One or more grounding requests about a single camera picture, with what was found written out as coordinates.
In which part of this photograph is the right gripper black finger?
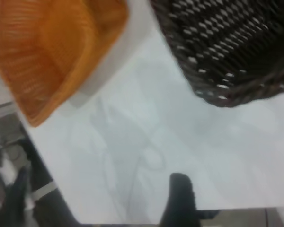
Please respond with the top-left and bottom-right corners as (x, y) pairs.
(159, 172), (200, 227)

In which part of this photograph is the silver aluminium frame rail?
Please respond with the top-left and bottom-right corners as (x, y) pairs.
(0, 101), (21, 124)

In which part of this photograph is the orange wicker basket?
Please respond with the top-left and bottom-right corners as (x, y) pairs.
(0, 0), (130, 128)

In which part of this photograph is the dark brown wicker basket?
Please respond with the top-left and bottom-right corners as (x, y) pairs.
(149, 0), (284, 108)

